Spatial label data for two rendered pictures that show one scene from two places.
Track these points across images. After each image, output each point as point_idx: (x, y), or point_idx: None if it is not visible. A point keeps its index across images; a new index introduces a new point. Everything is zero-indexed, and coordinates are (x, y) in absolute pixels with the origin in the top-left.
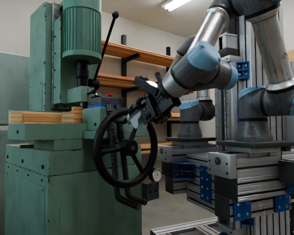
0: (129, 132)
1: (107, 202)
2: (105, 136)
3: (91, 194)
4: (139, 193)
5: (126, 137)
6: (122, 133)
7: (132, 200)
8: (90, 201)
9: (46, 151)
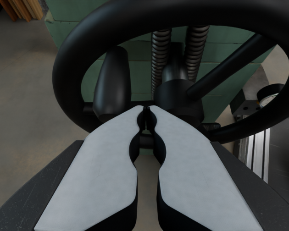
0: (235, 29)
1: None
2: (143, 35)
3: (139, 86)
4: (229, 98)
5: (219, 43)
6: (198, 41)
7: (210, 103)
8: (139, 93)
9: (47, 12)
